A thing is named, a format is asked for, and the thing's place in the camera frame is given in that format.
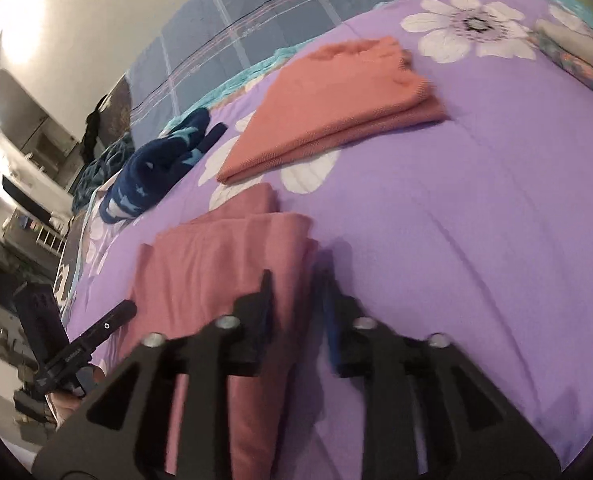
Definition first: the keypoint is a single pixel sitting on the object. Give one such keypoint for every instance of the teal knitted cloth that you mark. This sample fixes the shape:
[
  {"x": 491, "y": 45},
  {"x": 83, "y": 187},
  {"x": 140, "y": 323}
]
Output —
[{"x": 101, "y": 165}]

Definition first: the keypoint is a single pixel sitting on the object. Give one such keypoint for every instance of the person's left hand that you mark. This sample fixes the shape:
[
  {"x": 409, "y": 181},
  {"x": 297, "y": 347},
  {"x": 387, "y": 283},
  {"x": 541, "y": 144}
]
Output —
[{"x": 74, "y": 400}]

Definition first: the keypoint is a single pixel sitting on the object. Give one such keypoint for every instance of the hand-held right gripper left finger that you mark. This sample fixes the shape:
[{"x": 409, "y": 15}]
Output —
[{"x": 259, "y": 320}]

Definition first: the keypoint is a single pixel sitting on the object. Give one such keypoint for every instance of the blue plaid pillow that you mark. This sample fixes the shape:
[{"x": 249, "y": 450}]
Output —
[{"x": 216, "y": 60}]

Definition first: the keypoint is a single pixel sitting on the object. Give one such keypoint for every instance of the mauve pink garment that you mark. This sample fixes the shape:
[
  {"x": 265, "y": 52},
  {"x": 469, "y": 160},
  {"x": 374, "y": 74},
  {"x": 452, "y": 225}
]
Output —
[{"x": 201, "y": 270}]

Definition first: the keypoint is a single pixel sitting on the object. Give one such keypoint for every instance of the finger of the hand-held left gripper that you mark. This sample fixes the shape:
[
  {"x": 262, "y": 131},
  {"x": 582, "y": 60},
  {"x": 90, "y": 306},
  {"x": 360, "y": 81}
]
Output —
[{"x": 107, "y": 325}]

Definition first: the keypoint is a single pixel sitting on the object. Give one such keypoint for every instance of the multicoloured patterned cloth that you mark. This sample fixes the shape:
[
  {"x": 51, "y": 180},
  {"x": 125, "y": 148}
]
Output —
[{"x": 576, "y": 60}]

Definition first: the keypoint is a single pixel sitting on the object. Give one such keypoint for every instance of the purple floral bed sheet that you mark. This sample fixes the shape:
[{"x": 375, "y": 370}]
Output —
[{"x": 451, "y": 210}]

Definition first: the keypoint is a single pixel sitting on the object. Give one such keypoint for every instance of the navy blue star-print garment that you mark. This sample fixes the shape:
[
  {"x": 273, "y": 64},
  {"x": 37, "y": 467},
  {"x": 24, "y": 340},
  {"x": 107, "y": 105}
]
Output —
[{"x": 151, "y": 170}]

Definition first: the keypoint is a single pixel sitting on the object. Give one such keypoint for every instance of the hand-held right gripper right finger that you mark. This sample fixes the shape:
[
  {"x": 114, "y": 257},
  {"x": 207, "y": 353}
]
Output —
[{"x": 332, "y": 330}]

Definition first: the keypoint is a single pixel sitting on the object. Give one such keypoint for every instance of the dark brown floral blanket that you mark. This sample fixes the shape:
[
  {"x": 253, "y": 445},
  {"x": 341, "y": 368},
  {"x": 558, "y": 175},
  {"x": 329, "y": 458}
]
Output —
[{"x": 116, "y": 110}]

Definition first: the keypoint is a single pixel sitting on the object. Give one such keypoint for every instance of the salmon orange garment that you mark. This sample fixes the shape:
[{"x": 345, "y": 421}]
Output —
[{"x": 326, "y": 105}]

